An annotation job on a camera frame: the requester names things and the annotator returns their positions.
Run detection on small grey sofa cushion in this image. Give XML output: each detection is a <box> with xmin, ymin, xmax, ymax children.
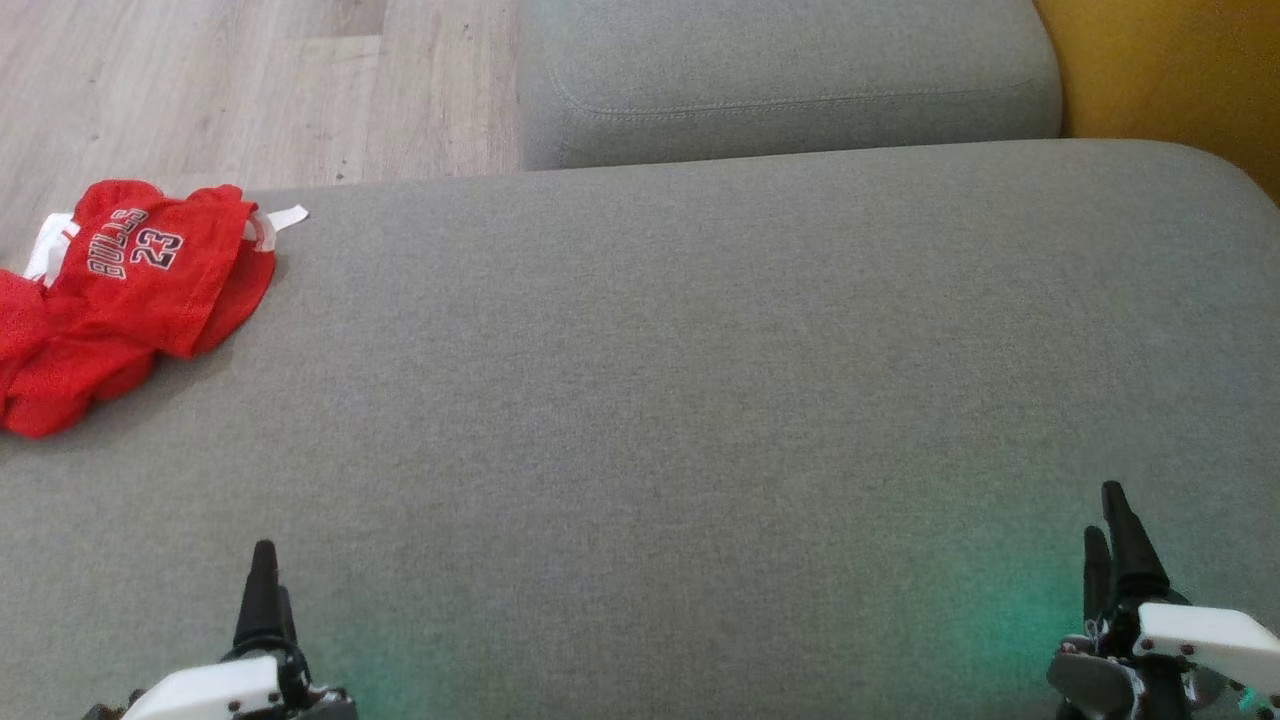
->
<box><xmin>517</xmin><ymin>0</ymin><xmax>1063</xmax><ymax>172</ymax></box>

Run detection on large grey sofa seat cushion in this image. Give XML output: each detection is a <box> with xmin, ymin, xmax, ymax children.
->
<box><xmin>0</xmin><ymin>138</ymin><xmax>1280</xmax><ymax>720</ymax></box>

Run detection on red Bulls 23 jersey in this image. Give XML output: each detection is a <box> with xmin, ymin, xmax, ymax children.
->
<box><xmin>24</xmin><ymin>179</ymin><xmax>310</xmax><ymax>361</ymax></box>

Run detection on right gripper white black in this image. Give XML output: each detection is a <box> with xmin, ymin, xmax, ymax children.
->
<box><xmin>1047</xmin><ymin>481</ymin><xmax>1280</xmax><ymax>720</ymax></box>

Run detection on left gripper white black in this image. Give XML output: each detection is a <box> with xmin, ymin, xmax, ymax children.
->
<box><xmin>85</xmin><ymin>540</ymin><xmax>358</xmax><ymax>720</ymax></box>

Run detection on red shorts with white waistband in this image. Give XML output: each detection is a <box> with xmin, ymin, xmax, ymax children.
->
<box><xmin>0</xmin><ymin>268</ymin><xmax>161</xmax><ymax>439</ymax></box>

